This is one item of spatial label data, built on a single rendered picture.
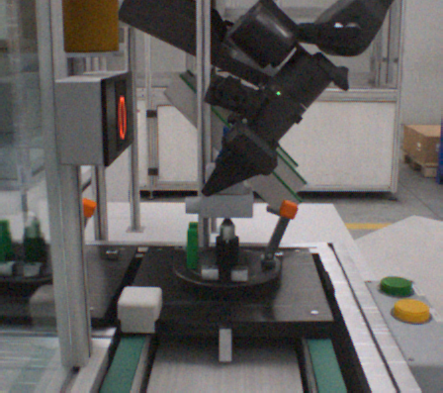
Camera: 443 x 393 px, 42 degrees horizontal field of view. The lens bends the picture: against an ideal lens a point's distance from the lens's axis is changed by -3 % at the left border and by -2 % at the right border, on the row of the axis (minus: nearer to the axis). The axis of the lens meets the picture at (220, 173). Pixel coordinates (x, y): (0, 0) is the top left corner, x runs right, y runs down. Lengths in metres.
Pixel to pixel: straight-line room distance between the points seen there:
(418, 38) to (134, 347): 9.06
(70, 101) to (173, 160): 4.29
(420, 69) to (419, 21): 0.73
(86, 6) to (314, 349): 0.42
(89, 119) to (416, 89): 9.18
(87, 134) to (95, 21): 0.10
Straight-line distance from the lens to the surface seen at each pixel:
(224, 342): 0.66
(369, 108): 4.79
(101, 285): 0.76
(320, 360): 0.64
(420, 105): 9.63
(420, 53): 9.57
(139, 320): 0.67
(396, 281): 0.78
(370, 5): 0.71
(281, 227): 0.74
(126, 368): 0.62
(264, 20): 0.67
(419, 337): 0.68
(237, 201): 0.71
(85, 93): 0.47
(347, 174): 4.85
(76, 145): 0.48
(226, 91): 0.66
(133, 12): 0.96
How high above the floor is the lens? 1.27
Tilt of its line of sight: 13 degrees down
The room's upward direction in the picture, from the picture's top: straight up
